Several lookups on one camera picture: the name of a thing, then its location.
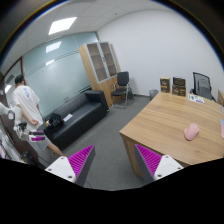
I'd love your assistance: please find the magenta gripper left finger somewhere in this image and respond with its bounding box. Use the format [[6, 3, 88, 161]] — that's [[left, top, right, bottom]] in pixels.
[[46, 145, 95, 187]]

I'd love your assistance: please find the black bag on sofa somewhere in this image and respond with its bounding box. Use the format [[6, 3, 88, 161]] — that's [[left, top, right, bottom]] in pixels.
[[47, 113, 63, 131]]

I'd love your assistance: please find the wooden glass-door cabinet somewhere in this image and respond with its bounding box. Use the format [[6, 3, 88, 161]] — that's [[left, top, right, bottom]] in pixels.
[[79, 42, 118, 107]]

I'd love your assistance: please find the black mesh office chair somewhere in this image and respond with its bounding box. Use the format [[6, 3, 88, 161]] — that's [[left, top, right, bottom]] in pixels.
[[190, 72, 215, 101]]

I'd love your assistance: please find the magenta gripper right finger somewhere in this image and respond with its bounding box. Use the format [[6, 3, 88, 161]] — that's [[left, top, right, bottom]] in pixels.
[[134, 144, 183, 184]]

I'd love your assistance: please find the pink mouse pad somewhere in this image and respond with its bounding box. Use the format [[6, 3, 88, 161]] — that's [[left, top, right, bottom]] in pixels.
[[219, 118, 224, 139]]

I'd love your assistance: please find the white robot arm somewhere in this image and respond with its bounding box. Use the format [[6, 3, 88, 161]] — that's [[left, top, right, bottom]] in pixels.
[[0, 102, 182, 186]]

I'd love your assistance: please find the black visitor chair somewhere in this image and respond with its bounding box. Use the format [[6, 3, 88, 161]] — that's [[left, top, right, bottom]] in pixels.
[[111, 71, 130, 100]]

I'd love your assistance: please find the green white desk card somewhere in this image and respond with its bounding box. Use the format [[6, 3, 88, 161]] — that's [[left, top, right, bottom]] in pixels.
[[188, 94, 204, 104]]

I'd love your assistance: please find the white paper on sofa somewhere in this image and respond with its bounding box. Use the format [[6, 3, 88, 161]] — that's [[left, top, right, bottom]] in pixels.
[[63, 114, 73, 122]]

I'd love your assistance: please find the wooden office desk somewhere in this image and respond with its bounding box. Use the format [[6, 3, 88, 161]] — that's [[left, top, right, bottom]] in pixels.
[[120, 93, 224, 177]]

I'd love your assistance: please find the person in white shirt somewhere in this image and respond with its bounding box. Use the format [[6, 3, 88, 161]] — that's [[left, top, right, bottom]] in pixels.
[[12, 75, 63, 156]]

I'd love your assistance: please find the grey waste bin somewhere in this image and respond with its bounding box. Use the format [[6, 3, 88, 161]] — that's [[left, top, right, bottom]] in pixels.
[[149, 89, 159, 101]]

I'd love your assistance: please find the black leather sofa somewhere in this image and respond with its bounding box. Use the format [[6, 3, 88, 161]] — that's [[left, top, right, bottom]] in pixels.
[[44, 90, 109, 150]]

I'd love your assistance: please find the left brown award plaque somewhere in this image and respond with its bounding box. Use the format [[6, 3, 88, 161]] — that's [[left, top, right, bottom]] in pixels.
[[160, 77, 170, 93]]

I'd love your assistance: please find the pink computer mouse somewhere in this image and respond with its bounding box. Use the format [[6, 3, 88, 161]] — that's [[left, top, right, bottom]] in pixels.
[[184, 123, 200, 141]]

